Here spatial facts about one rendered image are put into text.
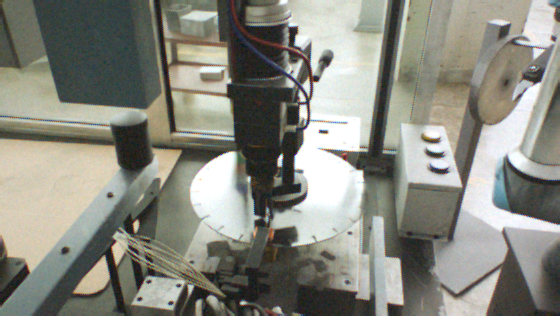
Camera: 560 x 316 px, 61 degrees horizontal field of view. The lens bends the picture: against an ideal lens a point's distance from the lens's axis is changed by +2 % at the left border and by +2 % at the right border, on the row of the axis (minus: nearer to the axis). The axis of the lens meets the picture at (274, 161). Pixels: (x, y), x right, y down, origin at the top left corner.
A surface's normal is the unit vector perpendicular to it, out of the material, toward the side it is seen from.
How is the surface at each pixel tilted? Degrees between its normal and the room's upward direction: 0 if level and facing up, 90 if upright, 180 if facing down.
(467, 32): 90
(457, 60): 90
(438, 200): 90
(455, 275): 0
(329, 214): 0
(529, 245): 0
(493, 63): 86
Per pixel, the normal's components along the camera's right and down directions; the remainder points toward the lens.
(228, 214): 0.00, -0.85
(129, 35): -0.51, 0.45
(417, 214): -0.17, 0.51
